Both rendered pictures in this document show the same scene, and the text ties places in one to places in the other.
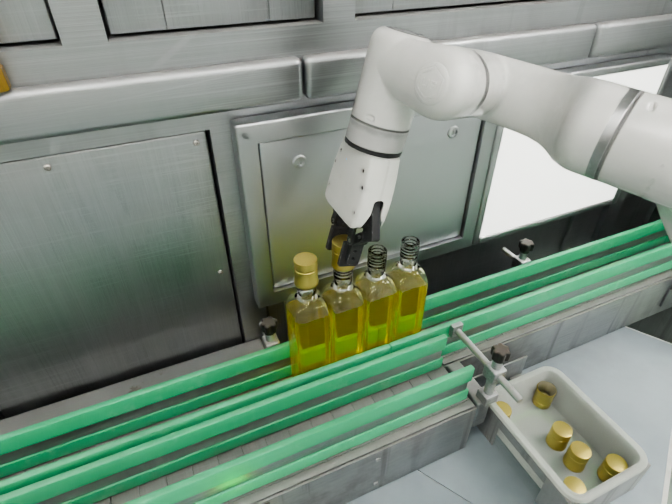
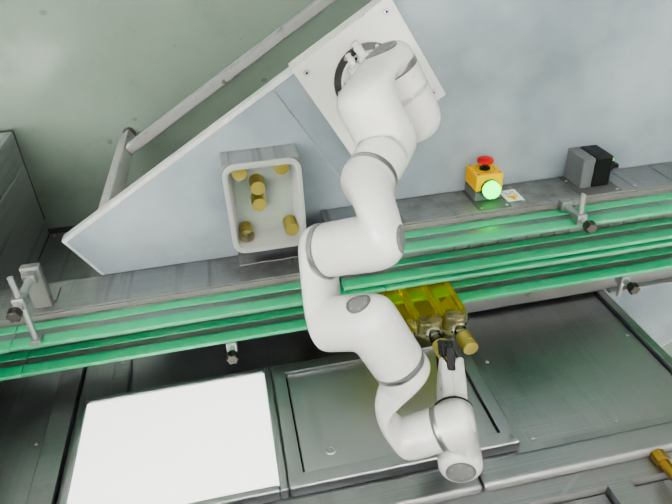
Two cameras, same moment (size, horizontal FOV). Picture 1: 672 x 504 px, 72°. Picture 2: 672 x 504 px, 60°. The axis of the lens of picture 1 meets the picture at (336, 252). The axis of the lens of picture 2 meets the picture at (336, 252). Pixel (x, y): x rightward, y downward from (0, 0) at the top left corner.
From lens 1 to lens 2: 0.84 m
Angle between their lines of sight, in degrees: 33
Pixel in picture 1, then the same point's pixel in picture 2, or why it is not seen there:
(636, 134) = (417, 350)
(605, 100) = (422, 376)
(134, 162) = (568, 425)
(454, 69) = (468, 421)
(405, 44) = (475, 453)
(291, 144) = not seen: hidden behind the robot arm
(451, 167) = (320, 425)
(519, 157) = (244, 434)
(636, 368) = (131, 234)
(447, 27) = not seen: outside the picture
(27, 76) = (642, 463)
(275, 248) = not seen: hidden behind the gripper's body
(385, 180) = (453, 381)
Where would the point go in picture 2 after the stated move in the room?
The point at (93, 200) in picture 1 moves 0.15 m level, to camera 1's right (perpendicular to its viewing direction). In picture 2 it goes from (584, 404) to (530, 395)
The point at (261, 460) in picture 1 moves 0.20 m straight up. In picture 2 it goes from (492, 234) to (533, 283)
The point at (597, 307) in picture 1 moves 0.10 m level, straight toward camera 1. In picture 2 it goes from (166, 293) to (201, 270)
